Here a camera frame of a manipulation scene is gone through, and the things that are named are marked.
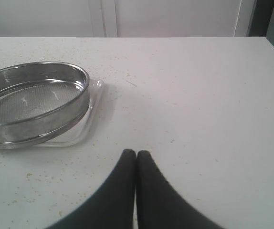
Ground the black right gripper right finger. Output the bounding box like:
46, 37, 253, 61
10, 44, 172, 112
137, 150, 219, 229

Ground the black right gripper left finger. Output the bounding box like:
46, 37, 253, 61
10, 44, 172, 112
49, 149, 137, 229

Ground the round steel mesh sieve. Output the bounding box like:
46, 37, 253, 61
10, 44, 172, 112
0, 62, 90, 149

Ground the white rectangular plastic tray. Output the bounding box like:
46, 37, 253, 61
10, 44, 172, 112
35, 79, 105, 147

